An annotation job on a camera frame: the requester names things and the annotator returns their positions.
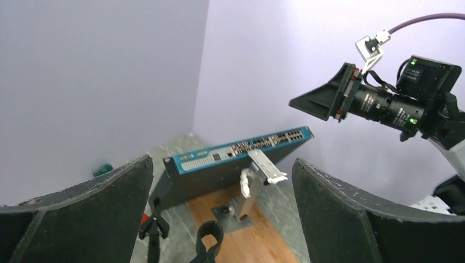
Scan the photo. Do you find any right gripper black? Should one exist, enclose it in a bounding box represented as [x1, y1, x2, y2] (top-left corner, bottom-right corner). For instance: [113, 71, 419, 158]
[288, 63, 362, 122]

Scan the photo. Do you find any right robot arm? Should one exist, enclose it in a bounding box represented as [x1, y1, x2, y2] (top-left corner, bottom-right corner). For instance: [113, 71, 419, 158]
[289, 56, 464, 215]

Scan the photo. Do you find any metal bracket on board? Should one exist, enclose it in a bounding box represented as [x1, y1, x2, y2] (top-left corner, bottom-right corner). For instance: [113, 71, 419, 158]
[212, 149, 288, 233]

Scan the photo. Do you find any wooden board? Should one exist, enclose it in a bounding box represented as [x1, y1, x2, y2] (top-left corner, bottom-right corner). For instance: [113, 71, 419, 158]
[186, 185, 299, 263]

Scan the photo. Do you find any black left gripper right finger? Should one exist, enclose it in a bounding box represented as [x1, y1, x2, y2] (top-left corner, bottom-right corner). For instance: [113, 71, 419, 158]
[292, 158, 464, 262]

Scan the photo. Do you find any green handled screwdriver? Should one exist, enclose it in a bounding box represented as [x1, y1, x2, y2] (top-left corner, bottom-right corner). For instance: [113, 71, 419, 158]
[92, 163, 114, 178]

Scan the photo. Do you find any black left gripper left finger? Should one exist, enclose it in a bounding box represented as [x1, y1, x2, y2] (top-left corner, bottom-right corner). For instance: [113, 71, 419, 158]
[1, 155, 153, 262]

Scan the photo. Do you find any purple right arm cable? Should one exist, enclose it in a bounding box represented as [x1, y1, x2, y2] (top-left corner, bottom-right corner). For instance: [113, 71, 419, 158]
[388, 13, 465, 35]

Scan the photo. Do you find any blue network switch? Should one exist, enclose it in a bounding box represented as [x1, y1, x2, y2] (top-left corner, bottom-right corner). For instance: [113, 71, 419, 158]
[149, 126, 314, 212]

